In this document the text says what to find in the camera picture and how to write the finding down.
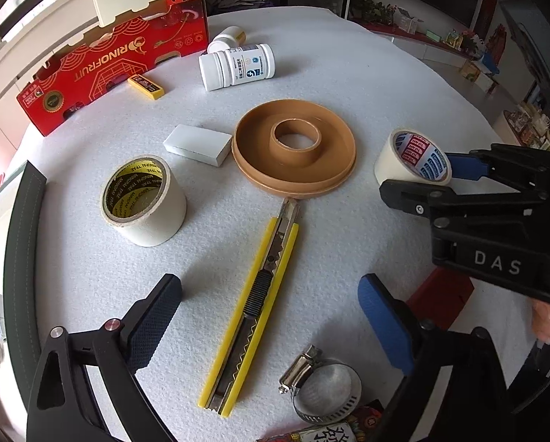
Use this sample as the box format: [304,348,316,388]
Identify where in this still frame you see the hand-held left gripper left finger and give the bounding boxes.
[26,273,184,442]

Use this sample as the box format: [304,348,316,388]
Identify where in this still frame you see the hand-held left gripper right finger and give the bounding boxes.
[358,273,520,442]

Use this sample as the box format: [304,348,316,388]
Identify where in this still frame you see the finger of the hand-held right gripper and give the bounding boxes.
[379,178,549,229]
[445,144,550,194]

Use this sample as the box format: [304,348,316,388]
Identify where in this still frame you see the tape roll red-blue core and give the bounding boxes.
[374,127,453,189]

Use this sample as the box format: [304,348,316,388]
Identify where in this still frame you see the yellow utility knife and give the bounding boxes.
[198,197,302,419]

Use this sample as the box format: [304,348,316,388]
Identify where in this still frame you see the green-edged white tray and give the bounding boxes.
[3,160,48,424]

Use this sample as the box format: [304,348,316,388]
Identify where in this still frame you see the pale rectangular block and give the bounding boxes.
[163,124,232,168]

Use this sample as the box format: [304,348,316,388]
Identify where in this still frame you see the tape roll yellow-black core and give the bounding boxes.
[100,153,187,247]

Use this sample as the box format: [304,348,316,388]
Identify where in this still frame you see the green potted plant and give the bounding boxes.
[349,0,398,25]

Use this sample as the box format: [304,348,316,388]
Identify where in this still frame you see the large white pill bottle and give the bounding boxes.
[198,43,276,92]

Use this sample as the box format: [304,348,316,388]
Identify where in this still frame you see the small white pill bottle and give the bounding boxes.
[207,26,247,55]

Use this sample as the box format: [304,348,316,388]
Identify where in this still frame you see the small yellow blade box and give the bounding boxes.
[128,74,166,101]

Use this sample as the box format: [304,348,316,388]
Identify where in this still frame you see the red printed cardboard box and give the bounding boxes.
[16,0,210,137]

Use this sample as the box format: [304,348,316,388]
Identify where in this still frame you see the brown plastic ring dish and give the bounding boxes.
[231,98,358,200]

